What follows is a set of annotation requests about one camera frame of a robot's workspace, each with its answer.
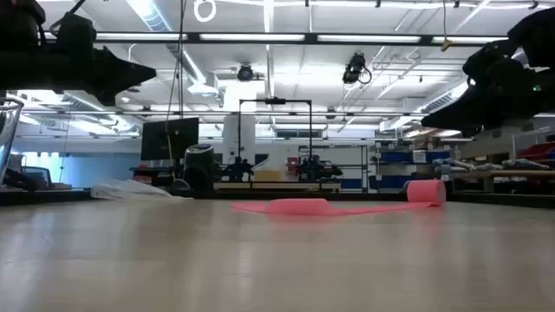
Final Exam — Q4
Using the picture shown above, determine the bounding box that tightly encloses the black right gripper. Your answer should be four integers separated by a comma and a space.
420, 41, 555, 138

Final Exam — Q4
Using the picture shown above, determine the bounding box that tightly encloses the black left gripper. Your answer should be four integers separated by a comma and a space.
25, 11, 158, 107

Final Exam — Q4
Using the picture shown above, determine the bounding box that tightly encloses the clear plastic bag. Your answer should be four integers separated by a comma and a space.
89, 179, 195, 202

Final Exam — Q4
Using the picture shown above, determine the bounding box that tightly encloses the pink elastic bandage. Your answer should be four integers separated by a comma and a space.
231, 179, 447, 218

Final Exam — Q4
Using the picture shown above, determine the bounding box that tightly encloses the red plastic bin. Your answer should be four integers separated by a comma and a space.
514, 141, 555, 165

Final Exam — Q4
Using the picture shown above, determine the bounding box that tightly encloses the wooden workbench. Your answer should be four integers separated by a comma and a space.
450, 167, 555, 194

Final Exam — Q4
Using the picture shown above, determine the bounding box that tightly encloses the black monitor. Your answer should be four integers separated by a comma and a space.
140, 117, 200, 162

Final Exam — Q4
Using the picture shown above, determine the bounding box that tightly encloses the clear plastic bin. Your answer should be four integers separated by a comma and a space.
0, 97, 25, 188

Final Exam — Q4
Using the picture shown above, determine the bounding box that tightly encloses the black overhead light bar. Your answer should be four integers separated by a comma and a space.
41, 30, 513, 47

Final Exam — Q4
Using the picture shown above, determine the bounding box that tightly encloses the yellow cardboard box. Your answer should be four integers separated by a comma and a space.
253, 168, 285, 183

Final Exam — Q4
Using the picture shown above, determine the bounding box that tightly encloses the black hanging cable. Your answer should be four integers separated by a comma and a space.
163, 0, 188, 146

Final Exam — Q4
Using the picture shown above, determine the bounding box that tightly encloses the white hanging ring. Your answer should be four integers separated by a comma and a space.
193, 0, 218, 24

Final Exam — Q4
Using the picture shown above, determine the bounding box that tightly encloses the black hanging camera with cable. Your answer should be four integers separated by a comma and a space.
341, 50, 373, 86

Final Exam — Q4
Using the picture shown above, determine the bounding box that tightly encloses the black background rig frame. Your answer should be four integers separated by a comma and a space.
237, 97, 314, 183

